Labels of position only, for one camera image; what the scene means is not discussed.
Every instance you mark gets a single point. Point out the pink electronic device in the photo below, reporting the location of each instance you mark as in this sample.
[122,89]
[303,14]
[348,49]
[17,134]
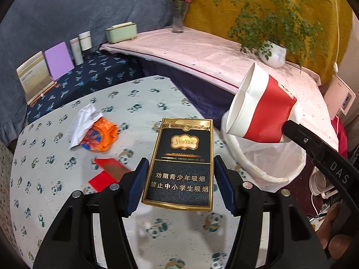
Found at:
[336,95]

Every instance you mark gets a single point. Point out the crushed red white paper cup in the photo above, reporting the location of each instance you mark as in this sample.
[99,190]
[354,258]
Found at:
[266,109]

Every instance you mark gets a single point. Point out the person's right hand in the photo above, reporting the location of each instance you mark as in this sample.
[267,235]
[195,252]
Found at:
[329,229]

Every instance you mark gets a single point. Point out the white crumpled paper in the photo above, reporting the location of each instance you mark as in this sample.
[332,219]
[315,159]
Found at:
[81,123]

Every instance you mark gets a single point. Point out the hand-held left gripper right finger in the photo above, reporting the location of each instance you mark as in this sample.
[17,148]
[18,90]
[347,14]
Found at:
[225,185]

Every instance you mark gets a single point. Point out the green tissue box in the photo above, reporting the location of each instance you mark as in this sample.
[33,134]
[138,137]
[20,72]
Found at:
[120,33]

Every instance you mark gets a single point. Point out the dark purple cloth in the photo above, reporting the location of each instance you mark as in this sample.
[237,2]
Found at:
[196,89]

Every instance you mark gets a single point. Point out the trash bin with white liner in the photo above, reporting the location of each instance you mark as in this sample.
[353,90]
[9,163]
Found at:
[260,159]

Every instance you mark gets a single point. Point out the purple card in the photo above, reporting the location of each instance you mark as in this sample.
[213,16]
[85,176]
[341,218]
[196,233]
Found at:
[59,61]

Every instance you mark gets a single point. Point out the red paper sheet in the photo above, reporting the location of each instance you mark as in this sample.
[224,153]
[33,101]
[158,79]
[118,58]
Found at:
[102,180]

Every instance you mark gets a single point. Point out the orange plastic bag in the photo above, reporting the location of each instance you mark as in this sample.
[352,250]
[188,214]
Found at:
[103,134]

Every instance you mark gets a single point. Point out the white round device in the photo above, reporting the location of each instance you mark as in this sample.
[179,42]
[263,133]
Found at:
[318,183]

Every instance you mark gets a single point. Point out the white tumbler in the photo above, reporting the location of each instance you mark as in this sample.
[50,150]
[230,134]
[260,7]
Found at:
[85,42]

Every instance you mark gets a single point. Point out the grey blue curtain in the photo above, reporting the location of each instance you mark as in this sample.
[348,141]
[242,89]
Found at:
[84,5]

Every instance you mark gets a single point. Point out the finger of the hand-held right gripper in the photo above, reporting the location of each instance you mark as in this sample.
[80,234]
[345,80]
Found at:
[305,138]

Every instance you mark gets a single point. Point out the glass vase with pink flowers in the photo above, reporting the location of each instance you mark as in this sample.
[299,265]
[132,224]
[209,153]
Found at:
[178,22]

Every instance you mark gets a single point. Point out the green plant in white pot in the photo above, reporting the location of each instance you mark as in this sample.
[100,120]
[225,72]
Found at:
[273,56]

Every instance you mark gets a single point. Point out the pink dotted cloth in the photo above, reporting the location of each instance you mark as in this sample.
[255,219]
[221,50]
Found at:
[210,58]

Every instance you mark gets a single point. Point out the red cloth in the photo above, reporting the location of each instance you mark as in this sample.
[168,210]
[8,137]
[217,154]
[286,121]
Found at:
[343,134]

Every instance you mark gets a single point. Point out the black gold cigarette box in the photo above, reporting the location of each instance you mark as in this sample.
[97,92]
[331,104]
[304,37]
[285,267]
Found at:
[179,173]

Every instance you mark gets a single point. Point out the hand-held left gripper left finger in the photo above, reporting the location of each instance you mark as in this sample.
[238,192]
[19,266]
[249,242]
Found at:
[137,185]

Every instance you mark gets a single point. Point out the yellow blanket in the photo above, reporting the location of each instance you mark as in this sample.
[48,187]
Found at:
[210,5]

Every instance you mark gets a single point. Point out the white bottle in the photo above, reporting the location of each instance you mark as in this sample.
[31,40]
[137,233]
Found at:
[76,51]

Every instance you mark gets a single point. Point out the dark blue floral cloth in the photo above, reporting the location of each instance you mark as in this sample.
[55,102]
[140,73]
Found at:
[84,81]

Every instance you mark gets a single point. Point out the grey panda print tablecloth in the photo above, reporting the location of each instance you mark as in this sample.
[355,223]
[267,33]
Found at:
[42,173]

